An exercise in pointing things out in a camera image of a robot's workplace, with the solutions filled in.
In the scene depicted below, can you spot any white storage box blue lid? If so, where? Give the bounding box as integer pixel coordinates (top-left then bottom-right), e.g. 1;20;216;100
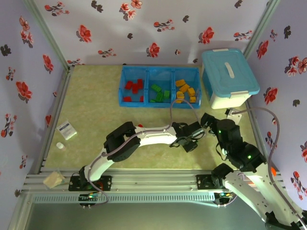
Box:
201;48;261;110

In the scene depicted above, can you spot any right controller circuit board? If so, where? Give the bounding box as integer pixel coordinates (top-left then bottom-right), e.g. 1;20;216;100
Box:
214;191;235;207

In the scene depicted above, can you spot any controller circuit board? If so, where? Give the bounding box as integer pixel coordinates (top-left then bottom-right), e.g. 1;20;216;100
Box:
214;191;235;207
79;193;101;208

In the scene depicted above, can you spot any blue three-compartment plastic bin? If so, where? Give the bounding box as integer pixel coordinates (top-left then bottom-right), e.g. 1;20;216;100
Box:
118;66;202;110

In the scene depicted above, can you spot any grey metal base panel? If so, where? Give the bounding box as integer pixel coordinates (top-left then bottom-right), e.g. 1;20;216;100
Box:
24;202;292;230

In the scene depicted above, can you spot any left controller circuit board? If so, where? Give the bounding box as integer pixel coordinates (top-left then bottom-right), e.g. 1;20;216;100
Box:
79;193;101;208

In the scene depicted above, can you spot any white paper packet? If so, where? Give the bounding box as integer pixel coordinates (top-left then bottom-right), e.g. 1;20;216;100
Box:
55;120;78;141

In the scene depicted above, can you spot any beige crumpled wad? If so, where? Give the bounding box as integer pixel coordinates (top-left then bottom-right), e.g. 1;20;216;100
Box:
43;171;66;189

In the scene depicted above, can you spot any grey right arm cable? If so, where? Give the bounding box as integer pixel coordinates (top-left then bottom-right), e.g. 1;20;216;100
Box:
217;106;307;230

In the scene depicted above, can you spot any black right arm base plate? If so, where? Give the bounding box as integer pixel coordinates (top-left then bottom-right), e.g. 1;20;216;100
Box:
196;174;240;191

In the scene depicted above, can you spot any aluminium frame rail long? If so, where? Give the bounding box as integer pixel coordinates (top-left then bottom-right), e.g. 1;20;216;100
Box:
21;168;287;194

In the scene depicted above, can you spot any grey slotted cable duct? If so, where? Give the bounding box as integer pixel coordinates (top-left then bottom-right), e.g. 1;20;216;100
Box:
32;194;215;205

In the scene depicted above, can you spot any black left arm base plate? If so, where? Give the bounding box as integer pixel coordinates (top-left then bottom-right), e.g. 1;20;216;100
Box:
69;175;113;192

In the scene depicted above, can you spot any aluminium frame post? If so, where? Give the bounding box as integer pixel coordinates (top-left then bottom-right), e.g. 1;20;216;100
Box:
243;0;281;60
23;0;72;70

